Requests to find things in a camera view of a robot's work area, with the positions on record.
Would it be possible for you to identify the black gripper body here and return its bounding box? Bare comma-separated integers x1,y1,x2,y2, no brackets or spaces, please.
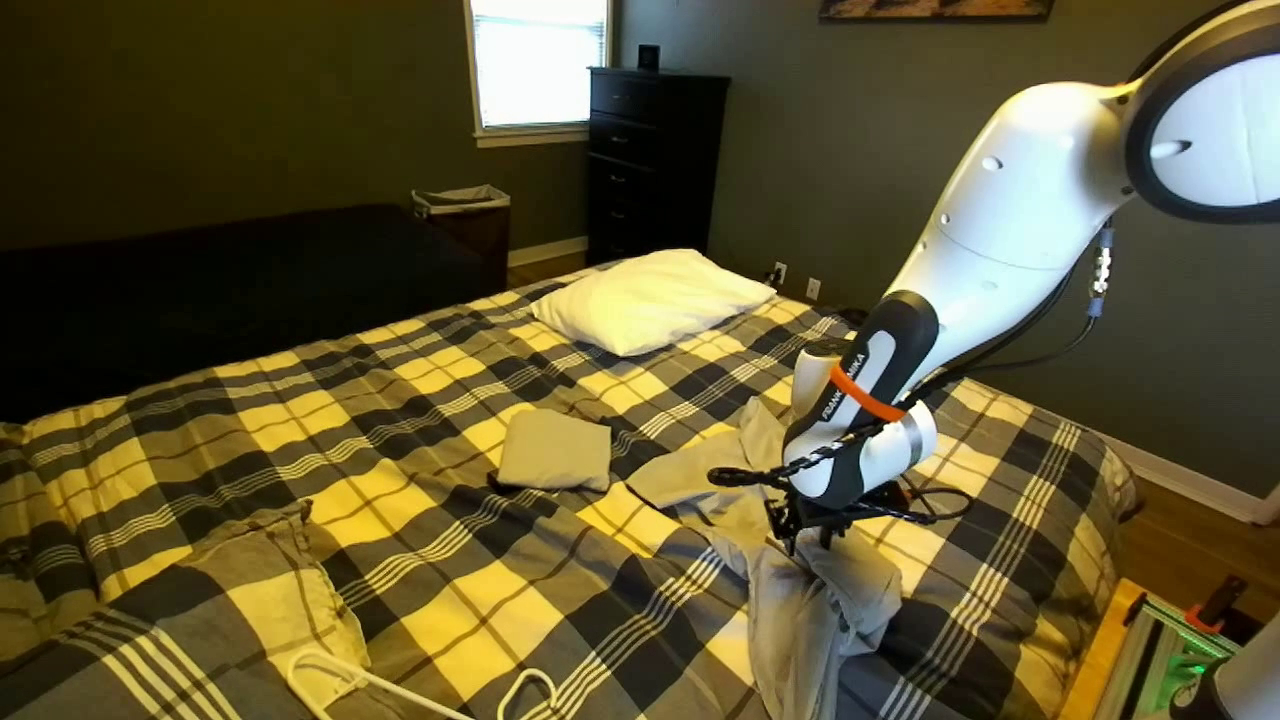
710,459,908,534

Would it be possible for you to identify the light blue grey pillowcase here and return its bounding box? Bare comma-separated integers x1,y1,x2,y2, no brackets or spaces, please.
627,401,900,720

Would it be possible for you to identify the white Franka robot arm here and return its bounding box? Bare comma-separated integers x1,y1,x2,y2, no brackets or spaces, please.
758,0,1280,545

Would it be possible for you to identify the folded grey cloth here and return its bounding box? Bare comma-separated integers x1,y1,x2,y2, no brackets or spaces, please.
498,407,612,493

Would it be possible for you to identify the white pillow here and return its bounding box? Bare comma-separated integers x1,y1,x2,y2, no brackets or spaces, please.
532,249,778,357

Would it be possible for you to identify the white hanger hook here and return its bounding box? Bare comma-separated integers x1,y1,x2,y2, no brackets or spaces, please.
498,669,559,720

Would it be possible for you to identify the yellow grey plaid comforter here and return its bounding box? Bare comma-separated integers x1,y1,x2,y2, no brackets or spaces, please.
0,293,1132,720

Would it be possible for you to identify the green tool by bed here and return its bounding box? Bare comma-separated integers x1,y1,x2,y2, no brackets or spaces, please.
1095,575,1276,720

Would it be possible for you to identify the black tall dresser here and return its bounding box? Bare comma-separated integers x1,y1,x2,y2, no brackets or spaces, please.
588,67,728,264

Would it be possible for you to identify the dark wooden nightstand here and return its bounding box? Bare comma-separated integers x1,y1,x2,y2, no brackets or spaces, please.
410,182,514,293

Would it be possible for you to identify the small dark object on dresser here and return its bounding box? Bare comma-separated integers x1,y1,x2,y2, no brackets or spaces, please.
636,42,660,72

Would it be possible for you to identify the white plastic hanger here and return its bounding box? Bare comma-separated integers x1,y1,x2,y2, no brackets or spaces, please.
285,651,474,720

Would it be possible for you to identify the bright window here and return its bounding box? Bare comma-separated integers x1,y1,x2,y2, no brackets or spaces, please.
466,0,612,147

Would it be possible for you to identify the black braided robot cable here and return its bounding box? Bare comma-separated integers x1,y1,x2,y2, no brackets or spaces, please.
853,215,1124,526

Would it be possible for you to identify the framed wall picture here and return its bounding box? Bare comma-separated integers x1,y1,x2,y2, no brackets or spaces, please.
820,0,1057,23

